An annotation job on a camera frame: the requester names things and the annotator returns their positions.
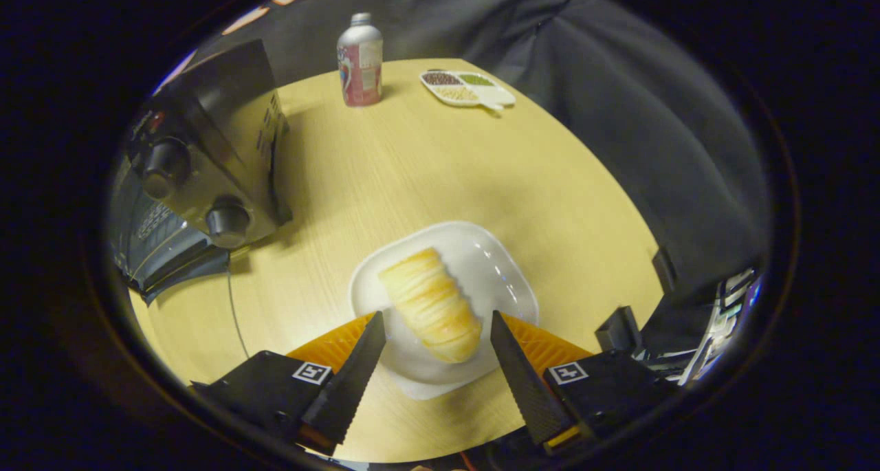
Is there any shiny metal rack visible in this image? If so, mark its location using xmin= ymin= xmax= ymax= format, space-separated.
xmin=679 ymin=267 xmax=762 ymax=389

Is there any white divided bean dish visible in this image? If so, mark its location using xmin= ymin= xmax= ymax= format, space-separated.
xmin=419 ymin=69 xmax=517 ymax=113

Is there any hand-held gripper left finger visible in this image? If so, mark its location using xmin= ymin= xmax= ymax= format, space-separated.
xmin=191 ymin=311 xmax=388 ymax=457

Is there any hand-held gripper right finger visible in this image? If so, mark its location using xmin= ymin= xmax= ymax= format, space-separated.
xmin=489 ymin=310 xmax=678 ymax=456

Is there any black table clamp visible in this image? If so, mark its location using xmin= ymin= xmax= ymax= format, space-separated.
xmin=651 ymin=247 xmax=679 ymax=294

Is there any white square plate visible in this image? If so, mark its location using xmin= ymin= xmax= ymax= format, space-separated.
xmin=349 ymin=221 xmax=541 ymax=400

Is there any black toaster oven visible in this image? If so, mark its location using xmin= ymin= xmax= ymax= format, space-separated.
xmin=107 ymin=38 xmax=294 ymax=362

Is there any pink and silver bottle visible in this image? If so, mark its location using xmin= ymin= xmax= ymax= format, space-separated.
xmin=336 ymin=12 xmax=385 ymax=108

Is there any golden bread roll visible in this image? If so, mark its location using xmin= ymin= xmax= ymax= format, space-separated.
xmin=377 ymin=247 xmax=483 ymax=364

